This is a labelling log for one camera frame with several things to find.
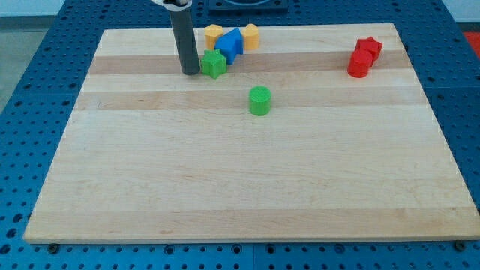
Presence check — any white rod mount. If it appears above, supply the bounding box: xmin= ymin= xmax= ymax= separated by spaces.
xmin=151 ymin=0 xmax=192 ymax=9

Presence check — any light wooden board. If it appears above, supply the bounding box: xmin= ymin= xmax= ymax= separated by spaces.
xmin=24 ymin=23 xmax=479 ymax=244

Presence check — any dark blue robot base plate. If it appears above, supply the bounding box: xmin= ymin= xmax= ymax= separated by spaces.
xmin=206 ymin=0 xmax=289 ymax=14

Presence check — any red cylinder block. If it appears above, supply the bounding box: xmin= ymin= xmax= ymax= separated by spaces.
xmin=347 ymin=49 xmax=374 ymax=78

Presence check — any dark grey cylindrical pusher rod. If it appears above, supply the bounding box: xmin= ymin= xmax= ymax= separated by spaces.
xmin=169 ymin=7 xmax=200 ymax=75

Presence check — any red star block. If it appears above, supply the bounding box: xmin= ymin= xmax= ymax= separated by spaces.
xmin=355 ymin=37 xmax=383 ymax=65

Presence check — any green star block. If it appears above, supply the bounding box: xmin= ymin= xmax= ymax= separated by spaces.
xmin=200 ymin=49 xmax=227 ymax=79

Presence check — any yellow heart block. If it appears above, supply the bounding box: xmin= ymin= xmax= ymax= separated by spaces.
xmin=241 ymin=24 xmax=260 ymax=50

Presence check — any blue arrow-shaped block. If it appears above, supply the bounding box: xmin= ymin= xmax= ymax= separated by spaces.
xmin=214 ymin=28 xmax=244 ymax=65

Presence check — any green cylinder block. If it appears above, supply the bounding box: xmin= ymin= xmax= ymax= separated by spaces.
xmin=248 ymin=85 xmax=272 ymax=116

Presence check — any yellow hexagon block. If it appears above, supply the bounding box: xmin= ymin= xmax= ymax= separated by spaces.
xmin=204 ymin=24 xmax=224 ymax=50

